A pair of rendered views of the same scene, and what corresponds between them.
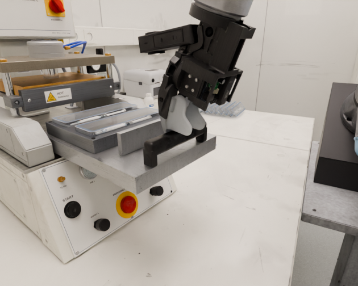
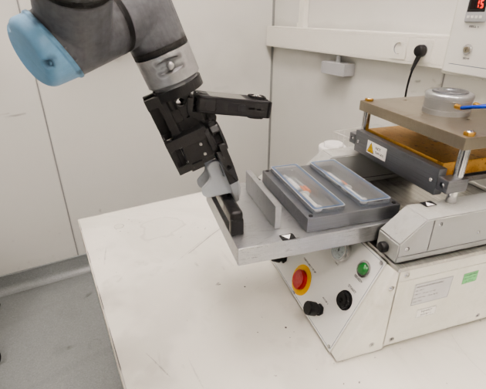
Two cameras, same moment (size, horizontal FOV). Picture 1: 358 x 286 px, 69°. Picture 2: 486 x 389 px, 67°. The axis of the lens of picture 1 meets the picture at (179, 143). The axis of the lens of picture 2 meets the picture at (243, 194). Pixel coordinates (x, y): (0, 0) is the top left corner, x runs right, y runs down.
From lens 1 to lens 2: 87 cm
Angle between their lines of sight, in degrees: 107
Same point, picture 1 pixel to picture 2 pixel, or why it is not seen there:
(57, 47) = (434, 103)
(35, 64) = (378, 111)
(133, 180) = not seen: hidden behind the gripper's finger
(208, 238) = (220, 339)
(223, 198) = not seen: outside the picture
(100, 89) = (416, 173)
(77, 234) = not seen: hidden behind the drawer
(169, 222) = (271, 322)
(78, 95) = (392, 162)
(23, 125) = (326, 153)
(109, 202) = (298, 258)
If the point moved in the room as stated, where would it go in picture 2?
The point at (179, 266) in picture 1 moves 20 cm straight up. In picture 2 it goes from (208, 302) to (204, 215)
